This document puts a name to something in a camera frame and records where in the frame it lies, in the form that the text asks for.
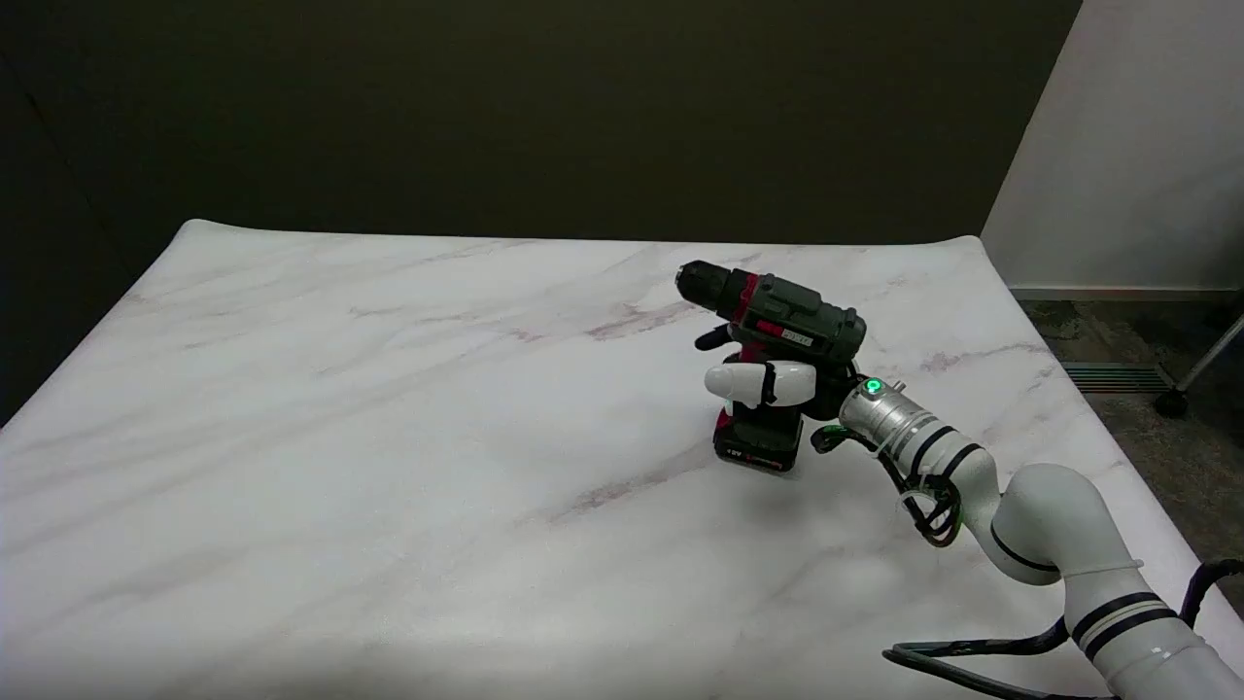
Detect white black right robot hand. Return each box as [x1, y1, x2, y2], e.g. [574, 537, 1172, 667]
[694, 325, 862, 422]

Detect dark green red power screwdriver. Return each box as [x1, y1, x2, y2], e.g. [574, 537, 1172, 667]
[675, 261, 868, 473]

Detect floor vent grille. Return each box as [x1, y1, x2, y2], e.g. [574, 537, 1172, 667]
[1059, 362, 1171, 395]

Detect metal stand leg with caster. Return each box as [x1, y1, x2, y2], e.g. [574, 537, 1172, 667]
[1154, 313, 1244, 420]

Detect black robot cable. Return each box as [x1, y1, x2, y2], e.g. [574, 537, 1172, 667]
[811, 424, 1244, 700]

